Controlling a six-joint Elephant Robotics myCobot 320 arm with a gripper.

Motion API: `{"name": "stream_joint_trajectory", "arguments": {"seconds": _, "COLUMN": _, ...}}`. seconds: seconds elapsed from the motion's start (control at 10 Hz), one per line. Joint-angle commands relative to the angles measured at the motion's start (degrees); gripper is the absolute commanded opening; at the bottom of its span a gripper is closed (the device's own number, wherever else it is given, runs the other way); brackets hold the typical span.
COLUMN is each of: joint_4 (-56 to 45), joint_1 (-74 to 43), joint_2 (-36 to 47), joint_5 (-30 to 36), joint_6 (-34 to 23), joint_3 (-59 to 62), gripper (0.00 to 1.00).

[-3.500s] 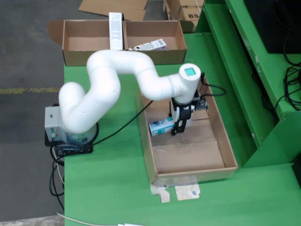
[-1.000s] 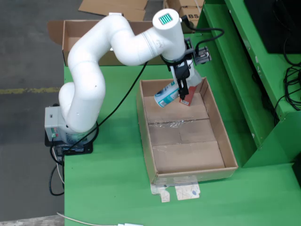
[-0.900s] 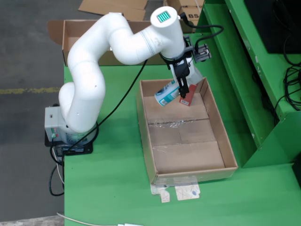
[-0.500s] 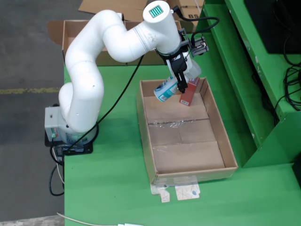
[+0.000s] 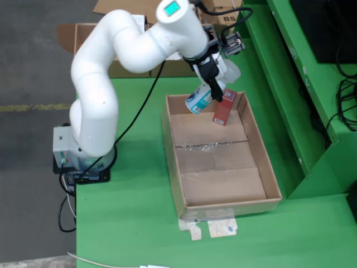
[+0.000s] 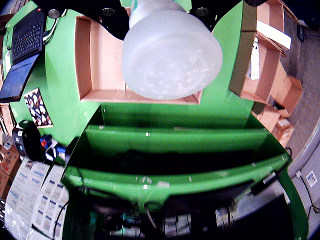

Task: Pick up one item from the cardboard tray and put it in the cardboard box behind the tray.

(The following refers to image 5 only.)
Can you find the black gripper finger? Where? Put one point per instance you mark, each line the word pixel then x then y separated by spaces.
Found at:
pixel 218 90

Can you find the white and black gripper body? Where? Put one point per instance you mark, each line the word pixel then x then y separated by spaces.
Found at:
pixel 209 67

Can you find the white bottle with teal label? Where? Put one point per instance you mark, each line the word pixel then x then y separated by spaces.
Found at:
pixel 199 100

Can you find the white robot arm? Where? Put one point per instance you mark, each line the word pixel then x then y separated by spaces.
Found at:
pixel 94 83

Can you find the red carton box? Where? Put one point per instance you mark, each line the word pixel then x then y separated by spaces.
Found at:
pixel 223 111

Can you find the cardboard box printed BS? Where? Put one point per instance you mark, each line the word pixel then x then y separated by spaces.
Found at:
pixel 227 19

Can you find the tall white carton box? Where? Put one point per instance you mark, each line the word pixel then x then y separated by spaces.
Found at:
pixel 140 21

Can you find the shallow cardboard tray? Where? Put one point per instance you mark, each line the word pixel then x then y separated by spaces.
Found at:
pixel 223 190

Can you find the cardboard tab with blue logo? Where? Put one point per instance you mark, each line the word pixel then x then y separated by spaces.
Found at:
pixel 221 227

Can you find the small cardboard tab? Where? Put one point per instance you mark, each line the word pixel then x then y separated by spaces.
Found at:
pixel 195 233

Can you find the grey robot controller box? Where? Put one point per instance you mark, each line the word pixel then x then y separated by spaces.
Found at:
pixel 61 145

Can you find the green metal cabinet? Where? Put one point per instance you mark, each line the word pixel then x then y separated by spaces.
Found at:
pixel 279 83

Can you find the black monitor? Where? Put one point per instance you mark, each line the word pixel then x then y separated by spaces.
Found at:
pixel 320 28

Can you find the white adapter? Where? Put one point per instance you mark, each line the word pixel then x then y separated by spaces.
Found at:
pixel 153 266

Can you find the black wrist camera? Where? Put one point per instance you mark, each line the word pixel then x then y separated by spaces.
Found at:
pixel 234 44

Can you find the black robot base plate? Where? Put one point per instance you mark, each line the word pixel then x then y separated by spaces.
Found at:
pixel 94 180

